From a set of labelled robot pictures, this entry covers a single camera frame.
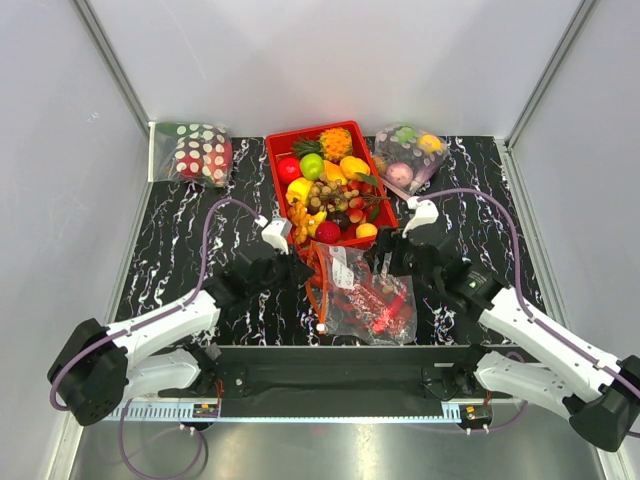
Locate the orange pineapple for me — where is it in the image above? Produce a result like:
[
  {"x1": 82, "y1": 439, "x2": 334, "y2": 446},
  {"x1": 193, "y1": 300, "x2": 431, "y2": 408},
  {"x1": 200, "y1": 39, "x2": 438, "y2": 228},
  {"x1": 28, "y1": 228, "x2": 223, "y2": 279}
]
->
[{"x1": 319, "y1": 127, "x2": 353, "y2": 163}]

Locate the red chili pepper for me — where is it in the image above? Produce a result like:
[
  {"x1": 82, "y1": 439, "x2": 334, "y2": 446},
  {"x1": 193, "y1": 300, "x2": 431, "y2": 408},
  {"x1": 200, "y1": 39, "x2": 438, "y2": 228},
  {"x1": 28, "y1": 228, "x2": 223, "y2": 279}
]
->
[{"x1": 371, "y1": 297, "x2": 415, "y2": 335}]

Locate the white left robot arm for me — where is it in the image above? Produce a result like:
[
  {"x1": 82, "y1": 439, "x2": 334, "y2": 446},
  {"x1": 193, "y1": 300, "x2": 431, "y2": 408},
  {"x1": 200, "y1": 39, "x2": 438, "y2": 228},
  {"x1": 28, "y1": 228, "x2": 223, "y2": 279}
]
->
[{"x1": 47, "y1": 248, "x2": 313, "y2": 426}]

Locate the red plastic lobster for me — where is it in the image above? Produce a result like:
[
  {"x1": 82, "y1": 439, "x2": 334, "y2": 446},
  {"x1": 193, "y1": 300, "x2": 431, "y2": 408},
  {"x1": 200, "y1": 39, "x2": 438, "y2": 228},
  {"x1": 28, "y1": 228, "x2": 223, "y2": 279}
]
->
[{"x1": 324, "y1": 282, "x2": 417, "y2": 344}]

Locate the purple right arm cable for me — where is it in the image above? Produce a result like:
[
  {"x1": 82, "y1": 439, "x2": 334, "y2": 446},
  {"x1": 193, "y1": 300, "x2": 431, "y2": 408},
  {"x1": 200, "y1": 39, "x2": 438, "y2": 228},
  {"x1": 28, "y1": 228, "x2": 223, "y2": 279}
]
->
[{"x1": 404, "y1": 188, "x2": 640, "y2": 436}]

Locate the lychee and longan bunch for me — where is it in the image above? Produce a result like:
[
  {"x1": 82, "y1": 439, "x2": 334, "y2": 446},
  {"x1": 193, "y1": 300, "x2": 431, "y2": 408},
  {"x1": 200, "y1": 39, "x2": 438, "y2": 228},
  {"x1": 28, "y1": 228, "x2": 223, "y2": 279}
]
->
[{"x1": 306, "y1": 180, "x2": 388, "y2": 224}]

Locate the green apple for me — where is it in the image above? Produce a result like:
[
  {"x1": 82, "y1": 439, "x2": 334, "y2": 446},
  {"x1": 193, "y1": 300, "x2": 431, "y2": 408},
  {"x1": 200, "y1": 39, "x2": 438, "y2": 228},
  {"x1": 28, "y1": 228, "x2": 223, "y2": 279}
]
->
[{"x1": 299, "y1": 153, "x2": 324, "y2": 182}]

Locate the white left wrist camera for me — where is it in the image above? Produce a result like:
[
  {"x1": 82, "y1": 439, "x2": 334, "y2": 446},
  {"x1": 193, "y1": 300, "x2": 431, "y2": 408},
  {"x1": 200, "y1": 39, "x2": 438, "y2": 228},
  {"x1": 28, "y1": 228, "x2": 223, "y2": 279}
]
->
[{"x1": 261, "y1": 218, "x2": 292, "y2": 255}]

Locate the yellow round fruit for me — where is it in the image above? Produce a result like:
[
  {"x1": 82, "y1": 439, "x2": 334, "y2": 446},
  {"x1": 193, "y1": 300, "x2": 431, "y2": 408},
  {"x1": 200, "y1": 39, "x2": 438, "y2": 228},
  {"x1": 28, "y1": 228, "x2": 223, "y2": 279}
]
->
[{"x1": 355, "y1": 223, "x2": 378, "y2": 239}]

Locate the spotted bag with vegetables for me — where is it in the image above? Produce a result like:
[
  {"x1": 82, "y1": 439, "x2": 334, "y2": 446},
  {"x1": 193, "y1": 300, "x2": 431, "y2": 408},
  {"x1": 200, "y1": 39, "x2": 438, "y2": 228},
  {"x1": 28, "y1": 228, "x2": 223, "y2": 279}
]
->
[{"x1": 372, "y1": 123, "x2": 449, "y2": 199}]

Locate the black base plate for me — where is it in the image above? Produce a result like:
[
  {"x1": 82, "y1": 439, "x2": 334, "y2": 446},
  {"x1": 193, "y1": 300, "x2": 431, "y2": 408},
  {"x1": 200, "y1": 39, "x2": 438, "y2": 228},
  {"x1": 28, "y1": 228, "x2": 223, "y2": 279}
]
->
[{"x1": 158, "y1": 344, "x2": 521, "y2": 419}]

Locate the clear zip top bag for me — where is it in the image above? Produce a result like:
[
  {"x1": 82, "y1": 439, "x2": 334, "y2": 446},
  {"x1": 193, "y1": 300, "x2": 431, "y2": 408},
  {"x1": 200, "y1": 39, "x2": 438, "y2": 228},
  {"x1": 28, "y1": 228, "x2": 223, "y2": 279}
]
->
[{"x1": 306, "y1": 242, "x2": 418, "y2": 345}]

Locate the dark purple mangosteen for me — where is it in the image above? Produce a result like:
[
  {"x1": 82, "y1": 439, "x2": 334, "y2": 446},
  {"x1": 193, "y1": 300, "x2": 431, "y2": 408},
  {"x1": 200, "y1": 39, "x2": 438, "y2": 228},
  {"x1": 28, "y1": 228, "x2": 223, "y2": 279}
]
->
[{"x1": 327, "y1": 211, "x2": 351, "y2": 231}]

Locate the red wrinkled fruit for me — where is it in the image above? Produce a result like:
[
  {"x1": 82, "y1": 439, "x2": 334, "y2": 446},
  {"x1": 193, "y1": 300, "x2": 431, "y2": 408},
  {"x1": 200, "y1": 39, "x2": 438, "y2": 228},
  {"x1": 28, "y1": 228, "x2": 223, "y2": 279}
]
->
[{"x1": 315, "y1": 221, "x2": 342, "y2": 244}]

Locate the aluminium front rail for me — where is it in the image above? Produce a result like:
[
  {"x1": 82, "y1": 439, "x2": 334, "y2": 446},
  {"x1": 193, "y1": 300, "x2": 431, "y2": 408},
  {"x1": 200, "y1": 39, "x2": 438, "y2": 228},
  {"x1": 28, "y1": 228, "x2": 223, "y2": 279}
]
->
[{"x1": 64, "y1": 363, "x2": 609, "y2": 426}]

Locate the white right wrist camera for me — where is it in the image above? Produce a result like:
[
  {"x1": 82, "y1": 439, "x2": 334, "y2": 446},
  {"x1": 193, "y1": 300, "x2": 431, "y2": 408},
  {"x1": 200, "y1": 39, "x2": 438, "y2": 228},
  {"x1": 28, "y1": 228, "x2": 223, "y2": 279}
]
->
[{"x1": 402, "y1": 196, "x2": 439, "y2": 238}]

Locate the red apple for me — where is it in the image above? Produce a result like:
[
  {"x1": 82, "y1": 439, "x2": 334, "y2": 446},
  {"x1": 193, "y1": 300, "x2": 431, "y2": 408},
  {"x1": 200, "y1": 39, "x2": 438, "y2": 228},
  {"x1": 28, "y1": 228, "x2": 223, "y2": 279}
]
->
[{"x1": 276, "y1": 156, "x2": 302, "y2": 185}]

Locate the yellow ginger root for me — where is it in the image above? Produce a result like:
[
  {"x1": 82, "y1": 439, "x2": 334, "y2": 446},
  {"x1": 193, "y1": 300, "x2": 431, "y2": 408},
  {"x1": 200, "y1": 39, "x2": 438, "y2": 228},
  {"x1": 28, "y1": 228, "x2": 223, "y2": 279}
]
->
[{"x1": 288, "y1": 202, "x2": 315, "y2": 245}]

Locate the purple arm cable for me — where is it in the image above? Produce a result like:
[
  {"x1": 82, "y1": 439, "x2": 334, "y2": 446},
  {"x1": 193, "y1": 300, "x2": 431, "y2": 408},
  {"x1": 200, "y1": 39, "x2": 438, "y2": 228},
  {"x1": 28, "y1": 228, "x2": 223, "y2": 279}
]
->
[
  {"x1": 404, "y1": 188, "x2": 640, "y2": 436},
  {"x1": 47, "y1": 198, "x2": 269, "y2": 476}
]

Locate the yellow pepper left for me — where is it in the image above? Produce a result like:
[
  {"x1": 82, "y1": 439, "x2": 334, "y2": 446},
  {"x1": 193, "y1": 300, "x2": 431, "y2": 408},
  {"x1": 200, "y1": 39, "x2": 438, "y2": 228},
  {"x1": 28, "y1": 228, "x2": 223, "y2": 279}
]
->
[{"x1": 285, "y1": 177, "x2": 314, "y2": 206}]

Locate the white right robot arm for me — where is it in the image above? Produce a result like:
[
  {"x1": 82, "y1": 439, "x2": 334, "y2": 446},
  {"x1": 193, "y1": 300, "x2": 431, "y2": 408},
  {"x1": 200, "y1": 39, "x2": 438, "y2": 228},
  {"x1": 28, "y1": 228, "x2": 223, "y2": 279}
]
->
[{"x1": 364, "y1": 227, "x2": 639, "y2": 452}]

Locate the red plastic bin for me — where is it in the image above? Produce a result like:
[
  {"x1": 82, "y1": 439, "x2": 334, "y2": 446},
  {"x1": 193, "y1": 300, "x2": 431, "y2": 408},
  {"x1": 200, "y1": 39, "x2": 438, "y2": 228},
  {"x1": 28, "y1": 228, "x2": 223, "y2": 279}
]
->
[{"x1": 266, "y1": 121, "x2": 398, "y2": 256}]

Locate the spotted bag with red fruit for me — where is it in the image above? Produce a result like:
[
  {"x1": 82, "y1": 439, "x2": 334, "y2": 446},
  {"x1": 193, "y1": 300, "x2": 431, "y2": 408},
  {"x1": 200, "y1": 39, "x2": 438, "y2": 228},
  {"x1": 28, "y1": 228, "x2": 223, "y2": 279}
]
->
[{"x1": 147, "y1": 122, "x2": 233, "y2": 188}]

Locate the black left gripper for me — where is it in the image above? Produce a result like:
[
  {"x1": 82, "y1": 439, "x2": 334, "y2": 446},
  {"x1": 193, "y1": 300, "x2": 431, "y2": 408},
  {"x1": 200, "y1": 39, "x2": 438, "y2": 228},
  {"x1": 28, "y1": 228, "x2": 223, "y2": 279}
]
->
[{"x1": 248, "y1": 243, "x2": 313, "y2": 298}]

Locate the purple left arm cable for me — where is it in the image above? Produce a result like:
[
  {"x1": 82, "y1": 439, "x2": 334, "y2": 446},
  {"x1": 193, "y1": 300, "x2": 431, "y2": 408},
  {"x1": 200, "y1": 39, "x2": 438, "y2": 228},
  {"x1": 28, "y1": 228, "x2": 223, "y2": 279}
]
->
[{"x1": 47, "y1": 198, "x2": 269, "y2": 476}]

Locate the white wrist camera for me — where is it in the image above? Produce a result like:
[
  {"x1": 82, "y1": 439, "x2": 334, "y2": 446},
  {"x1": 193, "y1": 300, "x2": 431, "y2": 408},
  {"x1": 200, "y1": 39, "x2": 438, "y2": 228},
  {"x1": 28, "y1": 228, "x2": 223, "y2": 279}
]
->
[
  {"x1": 261, "y1": 218, "x2": 292, "y2": 255},
  {"x1": 402, "y1": 196, "x2": 439, "y2": 238}
]

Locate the purple onion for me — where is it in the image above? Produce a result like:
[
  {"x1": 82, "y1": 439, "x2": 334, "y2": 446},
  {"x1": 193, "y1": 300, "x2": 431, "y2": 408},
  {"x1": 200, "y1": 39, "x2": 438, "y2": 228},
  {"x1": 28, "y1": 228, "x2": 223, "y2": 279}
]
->
[{"x1": 385, "y1": 162, "x2": 414, "y2": 188}]

